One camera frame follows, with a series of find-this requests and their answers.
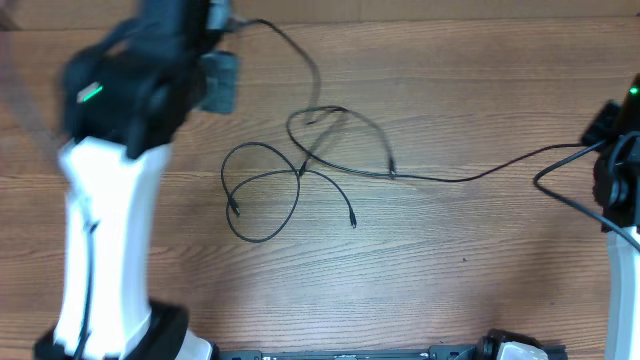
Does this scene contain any black USB cable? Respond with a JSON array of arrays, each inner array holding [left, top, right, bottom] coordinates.
[[239, 18, 586, 184], [220, 141, 359, 244]]

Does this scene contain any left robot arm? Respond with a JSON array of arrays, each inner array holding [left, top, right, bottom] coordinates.
[[33, 0, 231, 360]]

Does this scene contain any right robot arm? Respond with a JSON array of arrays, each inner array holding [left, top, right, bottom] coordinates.
[[581, 78, 639, 360]]

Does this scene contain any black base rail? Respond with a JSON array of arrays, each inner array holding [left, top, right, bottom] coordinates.
[[218, 345, 475, 360]]

